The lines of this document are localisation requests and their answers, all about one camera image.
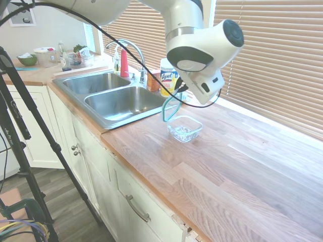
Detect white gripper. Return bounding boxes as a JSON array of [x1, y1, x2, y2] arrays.
[[185, 69, 226, 105]]

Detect teal rimmed clear container lid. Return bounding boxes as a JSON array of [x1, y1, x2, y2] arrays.
[[161, 91, 183, 123]]

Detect brown robot base table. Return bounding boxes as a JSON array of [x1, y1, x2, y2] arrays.
[[0, 188, 23, 220]]

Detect square glass food container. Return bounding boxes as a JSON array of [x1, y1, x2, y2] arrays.
[[166, 114, 204, 144]]

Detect clear tub white lid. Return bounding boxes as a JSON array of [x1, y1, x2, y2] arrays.
[[33, 47, 60, 69]]

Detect yellow Lysol wipes canister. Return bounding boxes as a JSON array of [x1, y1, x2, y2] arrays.
[[159, 57, 181, 99]]

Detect orange cardboard box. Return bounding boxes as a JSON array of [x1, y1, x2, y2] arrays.
[[146, 69, 163, 92]]

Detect chrome kitchen faucet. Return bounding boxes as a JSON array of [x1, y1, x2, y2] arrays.
[[105, 38, 148, 85]]

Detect wide beige window blind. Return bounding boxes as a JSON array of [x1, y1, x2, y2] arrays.
[[212, 0, 323, 142]]

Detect red cone bottle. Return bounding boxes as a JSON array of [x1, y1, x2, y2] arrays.
[[120, 48, 130, 78]]

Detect stainless steel double sink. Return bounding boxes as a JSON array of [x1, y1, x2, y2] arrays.
[[51, 70, 178, 131]]

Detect clear soap dispenser bottle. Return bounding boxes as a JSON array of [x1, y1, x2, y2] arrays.
[[112, 45, 122, 74]]

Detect clear tub with packages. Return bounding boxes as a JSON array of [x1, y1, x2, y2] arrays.
[[79, 48, 95, 68]]

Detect white kitchen base cabinet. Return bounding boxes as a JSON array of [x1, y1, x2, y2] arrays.
[[46, 84, 204, 242]]

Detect teal cutting mat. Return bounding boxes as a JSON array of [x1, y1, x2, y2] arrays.
[[14, 66, 41, 73]]

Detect green bowl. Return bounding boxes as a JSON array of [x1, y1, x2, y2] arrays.
[[17, 53, 38, 67]]

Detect green metal clamp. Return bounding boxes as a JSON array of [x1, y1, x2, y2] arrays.
[[0, 197, 46, 229]]

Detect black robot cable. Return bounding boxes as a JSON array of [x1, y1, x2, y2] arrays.
[[0, 0, 223, 109]]

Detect long metal cabinet handle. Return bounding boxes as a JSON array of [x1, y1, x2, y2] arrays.
[[125, 194, 151, 223]]

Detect black camera tripod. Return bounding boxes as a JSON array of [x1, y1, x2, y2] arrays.
[[0, 45, 103, 242]]

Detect framed wall picture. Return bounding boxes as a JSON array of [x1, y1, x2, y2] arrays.
[[5, 0, 37, 28]]

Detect yellow purple cable bundle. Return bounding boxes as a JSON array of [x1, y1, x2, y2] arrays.
[[0, 218, 50, 240]]

